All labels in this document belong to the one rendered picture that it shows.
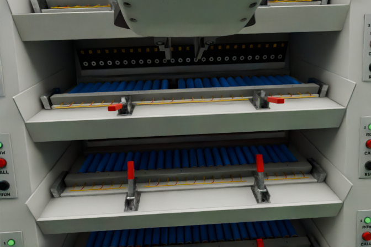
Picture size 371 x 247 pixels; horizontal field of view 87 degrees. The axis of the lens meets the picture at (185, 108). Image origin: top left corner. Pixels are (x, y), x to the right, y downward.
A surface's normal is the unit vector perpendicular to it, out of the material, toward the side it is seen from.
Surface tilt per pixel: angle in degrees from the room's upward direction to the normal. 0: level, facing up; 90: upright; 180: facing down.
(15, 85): 90
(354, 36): 90
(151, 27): 172
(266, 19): 112
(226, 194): 23
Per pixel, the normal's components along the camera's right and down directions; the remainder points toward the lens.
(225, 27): 0.08, 1.00
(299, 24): 0.04, 0.46
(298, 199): -0.03, -0.88
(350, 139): 0.04, 0.09
